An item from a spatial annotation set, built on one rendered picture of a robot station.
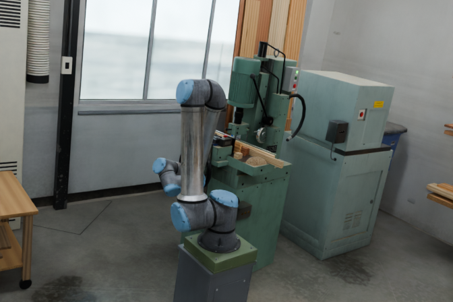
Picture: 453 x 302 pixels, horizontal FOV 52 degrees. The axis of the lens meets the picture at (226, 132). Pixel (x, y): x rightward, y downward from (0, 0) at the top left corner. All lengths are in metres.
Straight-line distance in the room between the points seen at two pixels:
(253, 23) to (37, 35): 2.02
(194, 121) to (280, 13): 2.82
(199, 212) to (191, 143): 0.33
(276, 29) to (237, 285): 2.92
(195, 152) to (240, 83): 0.88
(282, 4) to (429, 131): 1.89
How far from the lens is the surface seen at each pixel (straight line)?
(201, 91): 2.18
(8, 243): 3.25
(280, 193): 3.35
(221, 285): 2.46
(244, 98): 2.97
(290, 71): 3.14
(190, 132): 2.19
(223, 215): 2.33
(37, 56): 3.56
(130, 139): 4.21
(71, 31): 3.70
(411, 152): 4.92
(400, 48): 4.99
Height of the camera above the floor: 1.80
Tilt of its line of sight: 15 degrees down
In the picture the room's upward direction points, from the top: 9 degrees clockwise
